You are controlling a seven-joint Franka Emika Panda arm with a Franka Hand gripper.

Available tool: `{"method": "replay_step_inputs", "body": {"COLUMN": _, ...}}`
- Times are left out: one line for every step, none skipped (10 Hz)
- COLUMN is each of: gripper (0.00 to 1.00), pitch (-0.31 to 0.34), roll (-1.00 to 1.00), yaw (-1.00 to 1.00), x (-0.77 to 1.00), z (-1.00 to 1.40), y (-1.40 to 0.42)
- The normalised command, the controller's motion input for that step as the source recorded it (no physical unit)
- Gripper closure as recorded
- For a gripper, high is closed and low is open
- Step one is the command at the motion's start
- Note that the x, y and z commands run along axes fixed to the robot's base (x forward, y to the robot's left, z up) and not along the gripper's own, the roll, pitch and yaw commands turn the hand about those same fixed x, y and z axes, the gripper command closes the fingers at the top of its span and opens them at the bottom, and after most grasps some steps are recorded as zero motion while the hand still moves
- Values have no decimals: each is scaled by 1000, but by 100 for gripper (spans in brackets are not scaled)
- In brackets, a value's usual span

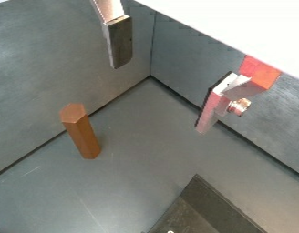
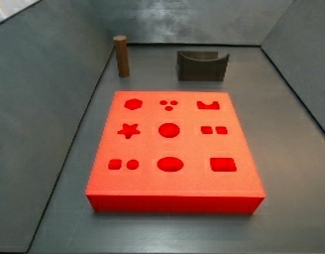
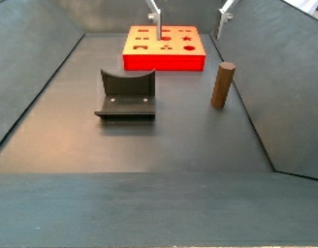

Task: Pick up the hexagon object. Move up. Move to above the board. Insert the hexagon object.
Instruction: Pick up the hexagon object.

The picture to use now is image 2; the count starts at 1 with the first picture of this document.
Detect red shape-sorting board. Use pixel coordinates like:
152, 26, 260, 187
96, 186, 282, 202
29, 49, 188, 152
85, 91, 266, 213

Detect brown hexagonal peg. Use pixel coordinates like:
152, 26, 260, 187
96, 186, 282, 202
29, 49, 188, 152
113, 36, 129, 77

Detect dark grey concave block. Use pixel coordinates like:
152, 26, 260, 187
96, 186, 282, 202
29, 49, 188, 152
177, 51, 231, 81

